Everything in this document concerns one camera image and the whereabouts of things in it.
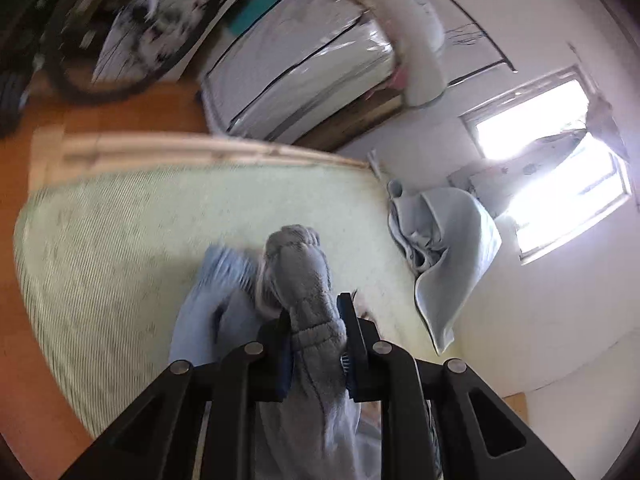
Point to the teal item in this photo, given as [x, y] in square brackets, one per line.
[252, 12]

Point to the black white printed board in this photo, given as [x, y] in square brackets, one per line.
[160, 35]

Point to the printed curtain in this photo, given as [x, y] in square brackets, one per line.
[605, 125]

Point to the bicycle wheel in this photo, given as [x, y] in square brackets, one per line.
[80, 95]

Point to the shark plush toy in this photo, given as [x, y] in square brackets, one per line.
[415, 35]

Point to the cardboard box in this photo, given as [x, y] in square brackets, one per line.
[350, 125]

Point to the grey garment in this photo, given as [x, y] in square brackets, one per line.
[305, 300]

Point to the black clothes rack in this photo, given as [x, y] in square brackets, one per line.
[480, 72]

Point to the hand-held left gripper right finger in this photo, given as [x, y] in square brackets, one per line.
[352, 340]

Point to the wooden headboard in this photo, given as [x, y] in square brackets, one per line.
[517, 405]

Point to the woven bed mat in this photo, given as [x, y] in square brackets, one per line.
[125, 260]

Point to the white storage bag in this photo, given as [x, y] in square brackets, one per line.
[300, 60]

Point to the wooden bed frame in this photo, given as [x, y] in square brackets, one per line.
[175, 145]

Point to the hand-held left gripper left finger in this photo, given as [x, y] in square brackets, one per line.
[272, 360]

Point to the light blue blanket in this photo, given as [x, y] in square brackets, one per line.
[460, 260]

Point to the window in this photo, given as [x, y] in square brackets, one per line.
[550, 210]

